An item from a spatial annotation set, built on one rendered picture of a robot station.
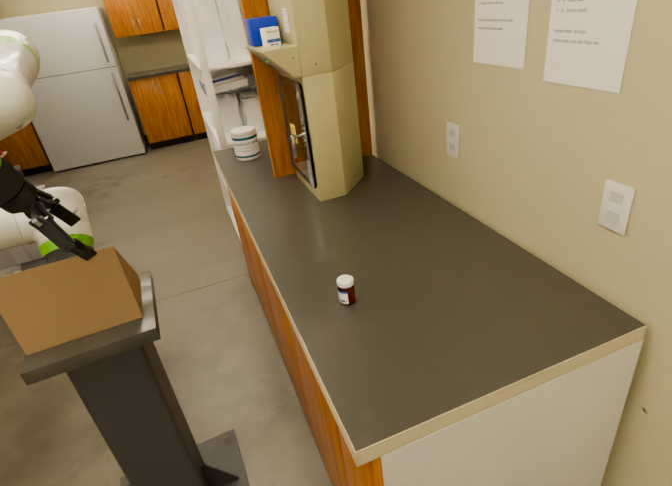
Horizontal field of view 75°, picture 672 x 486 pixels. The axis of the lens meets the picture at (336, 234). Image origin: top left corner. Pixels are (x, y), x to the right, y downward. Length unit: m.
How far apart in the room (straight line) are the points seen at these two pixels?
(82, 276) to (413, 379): 0.83
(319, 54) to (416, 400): 1.14
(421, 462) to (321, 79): 1.21
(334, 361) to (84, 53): 5.80
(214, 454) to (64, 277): 1.14
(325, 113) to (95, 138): 5.21
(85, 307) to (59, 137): 5.45
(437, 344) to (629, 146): 0.58
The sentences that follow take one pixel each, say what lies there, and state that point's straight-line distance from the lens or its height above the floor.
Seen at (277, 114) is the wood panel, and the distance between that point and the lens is 1.98.
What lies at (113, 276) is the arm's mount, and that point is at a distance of 1.26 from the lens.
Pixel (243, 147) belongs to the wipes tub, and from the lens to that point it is 2.33.
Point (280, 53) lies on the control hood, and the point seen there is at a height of 1.50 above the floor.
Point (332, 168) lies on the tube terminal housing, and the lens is 1.70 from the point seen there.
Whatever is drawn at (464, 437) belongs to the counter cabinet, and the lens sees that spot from 1.01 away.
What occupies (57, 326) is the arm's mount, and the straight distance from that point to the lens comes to 1.34.
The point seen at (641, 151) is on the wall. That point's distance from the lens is 1.11.
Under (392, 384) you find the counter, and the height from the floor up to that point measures 0.94.
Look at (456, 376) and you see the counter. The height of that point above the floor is 0.94.
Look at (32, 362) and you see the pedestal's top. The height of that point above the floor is 0.94.
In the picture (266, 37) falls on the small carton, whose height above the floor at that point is 1.54.
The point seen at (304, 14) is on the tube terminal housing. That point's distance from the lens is 1.59.
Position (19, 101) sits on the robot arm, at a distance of 0.99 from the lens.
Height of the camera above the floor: 1.66
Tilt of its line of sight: 29 degrees down
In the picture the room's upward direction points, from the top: 8 degrees counter-clockwise
